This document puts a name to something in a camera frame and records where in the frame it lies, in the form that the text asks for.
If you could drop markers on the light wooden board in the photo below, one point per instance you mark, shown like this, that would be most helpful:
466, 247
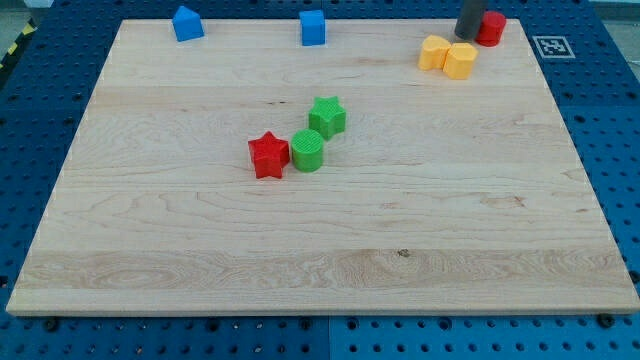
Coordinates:
441, 197

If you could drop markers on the white fiducial marker tag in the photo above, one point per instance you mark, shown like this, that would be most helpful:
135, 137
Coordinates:
553, 47

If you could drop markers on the green cylinder block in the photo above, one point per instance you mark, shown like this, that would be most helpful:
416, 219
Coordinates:
307, 150

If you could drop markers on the red star block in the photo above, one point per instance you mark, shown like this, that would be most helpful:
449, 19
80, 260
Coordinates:
269, 155

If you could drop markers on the yellow heart block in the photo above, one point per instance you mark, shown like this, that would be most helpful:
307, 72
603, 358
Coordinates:
433, 52

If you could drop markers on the yellow black hazard tape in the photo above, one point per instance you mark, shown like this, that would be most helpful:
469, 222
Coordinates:
18, 46

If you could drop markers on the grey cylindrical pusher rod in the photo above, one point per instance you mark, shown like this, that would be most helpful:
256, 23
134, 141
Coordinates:
470, 18

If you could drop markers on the red cylinder block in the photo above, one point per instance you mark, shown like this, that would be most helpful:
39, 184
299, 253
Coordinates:
491, 29

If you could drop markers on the blue pentagon block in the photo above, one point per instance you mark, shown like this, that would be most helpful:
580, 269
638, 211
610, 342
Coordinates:
187, 24

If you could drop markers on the green star block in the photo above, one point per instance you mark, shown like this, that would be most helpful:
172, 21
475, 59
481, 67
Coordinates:
327, 117

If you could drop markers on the blue cube block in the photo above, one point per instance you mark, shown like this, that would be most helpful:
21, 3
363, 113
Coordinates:
313, 27

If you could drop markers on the yellow hexagon block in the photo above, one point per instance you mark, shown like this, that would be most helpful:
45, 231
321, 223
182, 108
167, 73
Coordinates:
460, 60

